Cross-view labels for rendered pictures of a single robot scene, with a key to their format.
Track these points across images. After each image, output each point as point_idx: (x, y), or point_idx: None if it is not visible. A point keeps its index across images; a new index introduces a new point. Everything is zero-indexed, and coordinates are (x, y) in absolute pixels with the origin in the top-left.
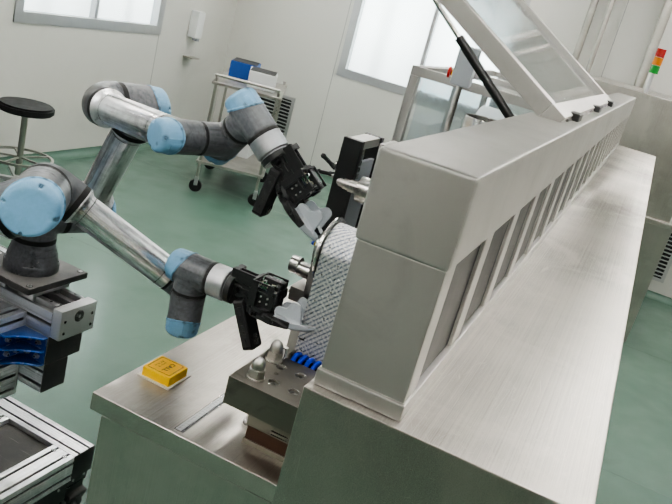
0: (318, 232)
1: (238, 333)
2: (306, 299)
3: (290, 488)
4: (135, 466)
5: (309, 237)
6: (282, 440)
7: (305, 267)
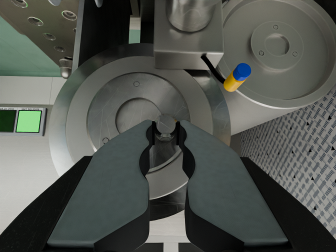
0: (179, 143)
1: None
2: (96, 4)
3: None
4: None
5: (137, 124)
6: None
7: (172, 10)
